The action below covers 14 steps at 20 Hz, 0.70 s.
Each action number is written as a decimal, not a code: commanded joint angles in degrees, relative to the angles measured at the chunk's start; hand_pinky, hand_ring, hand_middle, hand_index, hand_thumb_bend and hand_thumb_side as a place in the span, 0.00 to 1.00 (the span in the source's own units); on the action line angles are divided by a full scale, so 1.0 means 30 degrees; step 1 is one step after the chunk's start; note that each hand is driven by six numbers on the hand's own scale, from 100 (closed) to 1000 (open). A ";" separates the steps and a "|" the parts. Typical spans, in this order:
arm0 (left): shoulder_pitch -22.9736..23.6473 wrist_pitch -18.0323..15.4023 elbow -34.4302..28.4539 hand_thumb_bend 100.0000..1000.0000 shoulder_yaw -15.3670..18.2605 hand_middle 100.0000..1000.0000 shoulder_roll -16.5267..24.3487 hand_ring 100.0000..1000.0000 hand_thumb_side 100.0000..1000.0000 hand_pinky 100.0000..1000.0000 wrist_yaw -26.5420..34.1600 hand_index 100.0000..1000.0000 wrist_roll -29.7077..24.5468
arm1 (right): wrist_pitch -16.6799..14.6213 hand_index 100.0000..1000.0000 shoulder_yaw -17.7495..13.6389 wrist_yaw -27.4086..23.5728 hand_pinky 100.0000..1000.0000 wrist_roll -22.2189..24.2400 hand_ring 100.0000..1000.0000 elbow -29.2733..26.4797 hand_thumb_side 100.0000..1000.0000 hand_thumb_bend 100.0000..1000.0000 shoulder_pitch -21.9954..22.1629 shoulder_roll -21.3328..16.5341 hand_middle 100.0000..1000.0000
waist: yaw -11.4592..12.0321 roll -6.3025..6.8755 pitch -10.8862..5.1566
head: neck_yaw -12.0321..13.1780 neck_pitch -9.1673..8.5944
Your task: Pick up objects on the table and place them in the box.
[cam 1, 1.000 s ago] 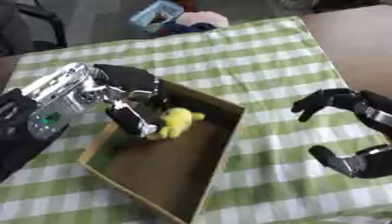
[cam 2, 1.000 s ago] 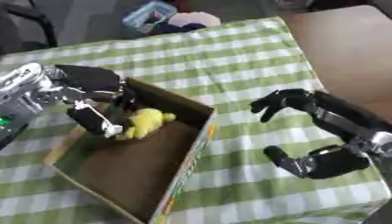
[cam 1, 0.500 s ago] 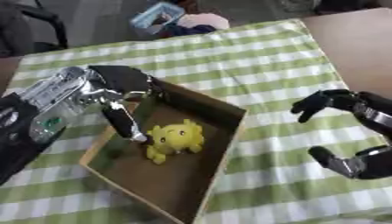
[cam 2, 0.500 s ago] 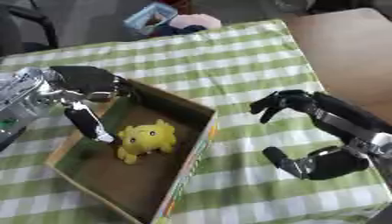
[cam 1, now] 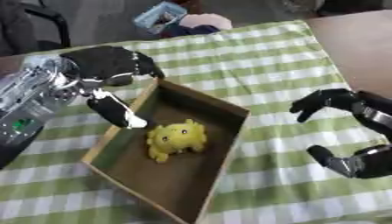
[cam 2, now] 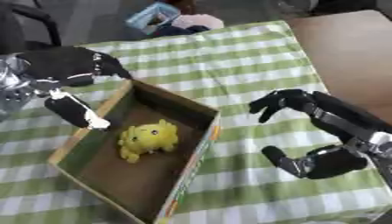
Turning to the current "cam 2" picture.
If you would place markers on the yellow soft toy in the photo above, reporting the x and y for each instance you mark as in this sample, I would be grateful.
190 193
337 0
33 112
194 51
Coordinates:
148 139

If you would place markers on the pink soft bag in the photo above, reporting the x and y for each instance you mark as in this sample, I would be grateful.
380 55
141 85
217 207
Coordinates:
196 22

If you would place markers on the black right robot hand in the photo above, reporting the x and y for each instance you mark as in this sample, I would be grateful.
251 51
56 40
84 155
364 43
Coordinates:
326 116

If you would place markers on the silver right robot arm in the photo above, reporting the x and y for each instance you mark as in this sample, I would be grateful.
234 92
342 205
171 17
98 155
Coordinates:
380 151

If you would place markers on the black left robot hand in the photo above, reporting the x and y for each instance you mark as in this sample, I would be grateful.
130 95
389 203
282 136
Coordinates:
61 65

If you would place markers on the tan cardboard box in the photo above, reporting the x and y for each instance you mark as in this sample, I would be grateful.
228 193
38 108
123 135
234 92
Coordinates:
138 151

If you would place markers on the light blue plastic container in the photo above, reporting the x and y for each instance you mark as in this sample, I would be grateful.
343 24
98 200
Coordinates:
152 17

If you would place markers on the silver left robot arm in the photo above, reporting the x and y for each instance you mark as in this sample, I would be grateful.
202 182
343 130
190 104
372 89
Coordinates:
11 84

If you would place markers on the black chair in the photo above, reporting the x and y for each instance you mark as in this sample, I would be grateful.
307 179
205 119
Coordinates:
23 27

